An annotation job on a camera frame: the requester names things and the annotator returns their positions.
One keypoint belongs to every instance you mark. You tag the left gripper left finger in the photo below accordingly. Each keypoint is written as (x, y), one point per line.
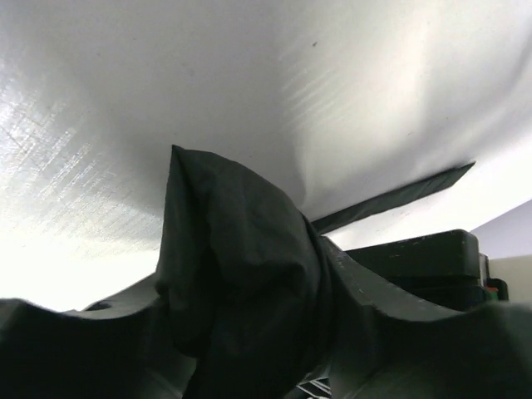
(118, 347)

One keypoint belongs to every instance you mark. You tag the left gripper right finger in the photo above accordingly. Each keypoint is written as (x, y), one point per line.
(392, 344)

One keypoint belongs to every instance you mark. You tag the black folding umbrella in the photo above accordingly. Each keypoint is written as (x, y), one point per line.
(245, 281)

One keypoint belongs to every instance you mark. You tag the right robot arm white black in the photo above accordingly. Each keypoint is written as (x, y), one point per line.
(445, 268)

